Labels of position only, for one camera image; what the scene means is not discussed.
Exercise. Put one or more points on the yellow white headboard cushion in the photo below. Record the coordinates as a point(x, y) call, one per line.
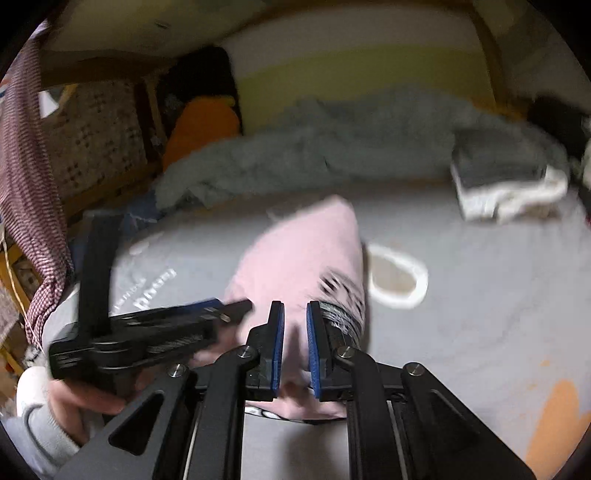
point(360, 64)

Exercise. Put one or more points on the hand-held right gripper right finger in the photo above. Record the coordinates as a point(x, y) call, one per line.
point(314, 350)

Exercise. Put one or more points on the black cushion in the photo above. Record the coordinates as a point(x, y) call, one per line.
point(198, 74)

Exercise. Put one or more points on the grey duvet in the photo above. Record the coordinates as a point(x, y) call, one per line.
point(323, 147)

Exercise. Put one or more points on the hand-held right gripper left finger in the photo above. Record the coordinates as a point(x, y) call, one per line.
point(278, 350)

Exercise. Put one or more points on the plaid curtain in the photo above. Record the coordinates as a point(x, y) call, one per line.
point(32, 207)

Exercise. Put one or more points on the grey folded garment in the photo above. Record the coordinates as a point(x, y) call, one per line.
point(498, 157)

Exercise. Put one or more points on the pink shirt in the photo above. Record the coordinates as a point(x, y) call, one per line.
point(295, 258)

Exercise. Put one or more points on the patchwork canopy cloth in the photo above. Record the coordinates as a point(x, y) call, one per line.
point(138, 23)

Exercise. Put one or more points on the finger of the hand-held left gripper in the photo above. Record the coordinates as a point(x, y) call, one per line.
point(198, 304)
point(235, 311)

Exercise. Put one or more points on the person's left hand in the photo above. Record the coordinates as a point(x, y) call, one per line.
point(78, 401)

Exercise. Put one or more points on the orange plush toy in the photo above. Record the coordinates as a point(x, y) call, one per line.
point(203, 124)

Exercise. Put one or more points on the white folded garment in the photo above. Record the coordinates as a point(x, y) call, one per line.
point(508, 199)

